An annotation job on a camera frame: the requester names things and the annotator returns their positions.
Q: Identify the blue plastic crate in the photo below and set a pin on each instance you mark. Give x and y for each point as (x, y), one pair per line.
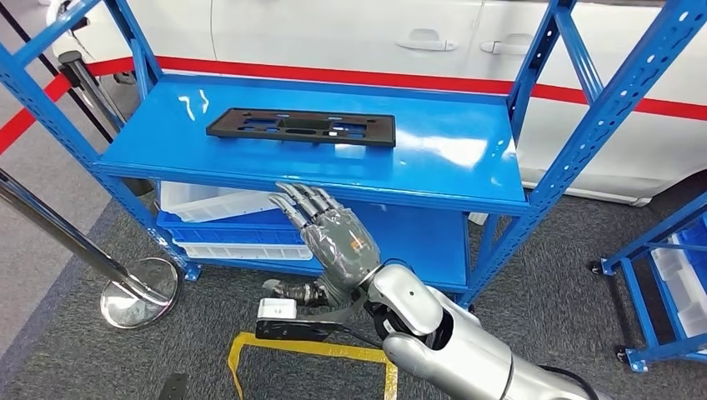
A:
(232, 232)
(695, 237)

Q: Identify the red barrier belt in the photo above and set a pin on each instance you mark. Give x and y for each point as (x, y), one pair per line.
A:
(331, 74)

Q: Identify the blue wheeled shelf rack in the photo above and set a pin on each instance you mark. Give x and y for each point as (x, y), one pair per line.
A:
(663, 350)

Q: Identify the chrome stanchion with chrome base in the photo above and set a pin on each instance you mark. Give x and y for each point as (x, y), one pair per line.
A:
(141, 292)

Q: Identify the thin black pole stanchion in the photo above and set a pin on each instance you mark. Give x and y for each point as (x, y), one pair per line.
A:
(83, 106)

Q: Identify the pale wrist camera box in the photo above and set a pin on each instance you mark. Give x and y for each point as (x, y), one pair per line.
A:
(276, 309)

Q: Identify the chrome stanchion with dark head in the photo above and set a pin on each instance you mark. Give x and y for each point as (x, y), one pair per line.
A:
(91, 91)

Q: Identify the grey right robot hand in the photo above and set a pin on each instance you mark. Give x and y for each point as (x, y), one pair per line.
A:
(342, 248)

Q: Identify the white car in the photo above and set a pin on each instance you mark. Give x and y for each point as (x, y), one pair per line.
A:
(331, 33)

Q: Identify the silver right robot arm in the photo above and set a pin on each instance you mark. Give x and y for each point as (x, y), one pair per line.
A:
(458, 359)

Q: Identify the small black flat plate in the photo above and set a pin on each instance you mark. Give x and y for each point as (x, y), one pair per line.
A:
(174, 387)

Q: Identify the blue metal shelf rack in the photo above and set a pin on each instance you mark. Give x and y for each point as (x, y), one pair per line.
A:
(442, 143)

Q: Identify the long black plastic part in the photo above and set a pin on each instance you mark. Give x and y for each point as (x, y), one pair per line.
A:
(381, 130)

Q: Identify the translucent white plastic bin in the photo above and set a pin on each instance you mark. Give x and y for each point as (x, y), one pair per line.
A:
(210, 204)

